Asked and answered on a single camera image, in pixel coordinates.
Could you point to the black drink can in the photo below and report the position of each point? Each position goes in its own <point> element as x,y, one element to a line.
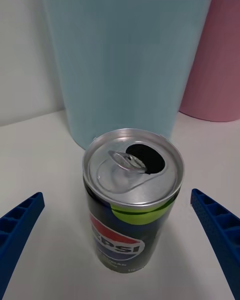
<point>132,205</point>

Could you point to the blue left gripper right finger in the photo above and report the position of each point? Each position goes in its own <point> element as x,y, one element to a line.
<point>220,227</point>

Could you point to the pink plastic bin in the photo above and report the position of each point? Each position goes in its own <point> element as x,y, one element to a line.
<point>215,67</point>

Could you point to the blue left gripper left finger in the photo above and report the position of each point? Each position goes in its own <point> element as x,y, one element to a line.
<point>17,227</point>

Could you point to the pale blue plastic bin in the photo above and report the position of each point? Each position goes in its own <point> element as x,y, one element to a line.
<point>125,55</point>

